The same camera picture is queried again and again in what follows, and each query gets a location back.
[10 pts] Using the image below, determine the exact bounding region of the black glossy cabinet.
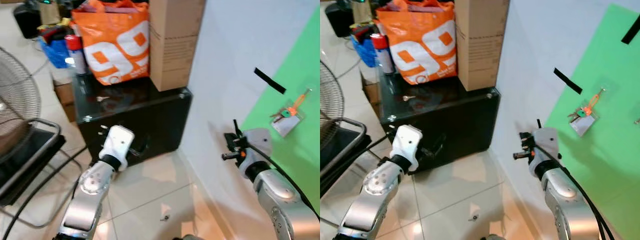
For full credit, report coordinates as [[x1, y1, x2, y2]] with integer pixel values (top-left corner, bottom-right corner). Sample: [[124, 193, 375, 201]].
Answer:
[[377, 75, 501, 173], [71, 75, 193, 163]]

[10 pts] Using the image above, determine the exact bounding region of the black tape strip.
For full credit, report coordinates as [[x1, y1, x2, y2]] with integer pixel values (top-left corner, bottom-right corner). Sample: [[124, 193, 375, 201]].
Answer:
[[553, 67, 584, 95], [621, 16, 640, 45], [253, 67, 287, 95]]

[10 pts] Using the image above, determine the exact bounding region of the small brown cardboard box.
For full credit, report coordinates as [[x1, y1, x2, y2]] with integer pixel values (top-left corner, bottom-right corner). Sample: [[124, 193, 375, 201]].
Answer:
[[361, 79, 382, 106], [51, 79, 77, 123]]

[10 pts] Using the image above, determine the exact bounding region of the orange white shopping bag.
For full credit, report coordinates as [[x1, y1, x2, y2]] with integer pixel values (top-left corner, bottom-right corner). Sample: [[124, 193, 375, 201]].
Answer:
[[71, 0, 151, 86], [375, 0, 458, 86]]

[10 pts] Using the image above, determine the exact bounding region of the red capped spray can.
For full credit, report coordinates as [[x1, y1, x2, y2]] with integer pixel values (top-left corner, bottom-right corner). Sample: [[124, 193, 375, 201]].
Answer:
[[65, 34, 88, 76], [370, 33, 396, 76]]

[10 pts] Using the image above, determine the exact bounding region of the metal grille fan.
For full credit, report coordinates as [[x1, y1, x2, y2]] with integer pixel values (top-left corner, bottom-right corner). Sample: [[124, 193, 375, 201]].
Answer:
[[0, 46, 42, 161], [320, 60, 346, 151]]

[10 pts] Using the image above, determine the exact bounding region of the tall brown cardboard box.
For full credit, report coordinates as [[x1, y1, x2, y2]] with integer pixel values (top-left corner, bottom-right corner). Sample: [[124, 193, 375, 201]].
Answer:
[[454, 0, 511, 92], [148, 0, 207, 92]]

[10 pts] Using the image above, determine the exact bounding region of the blue bag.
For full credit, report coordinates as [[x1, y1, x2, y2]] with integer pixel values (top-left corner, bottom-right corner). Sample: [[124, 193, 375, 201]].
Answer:
[[39, 36, 71, 69], [350, 35, 377, 68]]

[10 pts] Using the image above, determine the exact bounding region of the red and black bundle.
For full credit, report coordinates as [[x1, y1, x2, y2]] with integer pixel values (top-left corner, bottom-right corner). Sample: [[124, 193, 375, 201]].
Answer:
[[351, 24, 376, 42], [39, 25, 68, 43]]

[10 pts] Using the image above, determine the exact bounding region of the black bag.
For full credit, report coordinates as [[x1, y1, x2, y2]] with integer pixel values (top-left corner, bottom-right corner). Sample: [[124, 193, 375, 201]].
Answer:
[[325, 1, 357, 38], [12, 1, 43, 39]]

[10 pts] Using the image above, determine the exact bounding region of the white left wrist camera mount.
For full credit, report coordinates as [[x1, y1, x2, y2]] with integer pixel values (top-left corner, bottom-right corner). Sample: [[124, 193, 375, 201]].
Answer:
[[99, 125, 136, 162], [390, 125, 424, 162]]

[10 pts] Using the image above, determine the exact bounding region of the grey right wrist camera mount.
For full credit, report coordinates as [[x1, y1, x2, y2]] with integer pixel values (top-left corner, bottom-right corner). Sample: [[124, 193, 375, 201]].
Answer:
[[529, 127, 562, 168], [240, 128, 274, 168]]

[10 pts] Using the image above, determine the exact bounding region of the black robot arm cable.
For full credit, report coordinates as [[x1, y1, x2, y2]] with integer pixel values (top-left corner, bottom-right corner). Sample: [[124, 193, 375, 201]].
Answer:
[[245, 142, 321, 221], [535, 145, 617, 240]]

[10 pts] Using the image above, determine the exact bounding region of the green wall board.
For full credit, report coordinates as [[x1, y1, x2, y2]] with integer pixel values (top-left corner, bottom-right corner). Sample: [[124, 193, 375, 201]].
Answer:
[[544, 4, 640, 240], [240, 7, 321, 203]]

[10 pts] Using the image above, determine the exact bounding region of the orange lanyard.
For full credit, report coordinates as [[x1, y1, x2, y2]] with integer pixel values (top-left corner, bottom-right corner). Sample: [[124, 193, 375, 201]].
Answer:
[[287, 89, 312, 115], [582, 89, 606, 115]]

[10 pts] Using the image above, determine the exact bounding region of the black chair with metal frame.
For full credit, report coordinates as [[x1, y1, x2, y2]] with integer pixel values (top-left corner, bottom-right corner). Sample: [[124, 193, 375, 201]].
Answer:
[[0, 118, 83, 228], [320, 117, 373, 198]]

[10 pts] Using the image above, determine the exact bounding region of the black floor cable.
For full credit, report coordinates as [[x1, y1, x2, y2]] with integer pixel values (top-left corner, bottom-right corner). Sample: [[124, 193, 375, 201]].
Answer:
[[1, 159, 85, 240]]

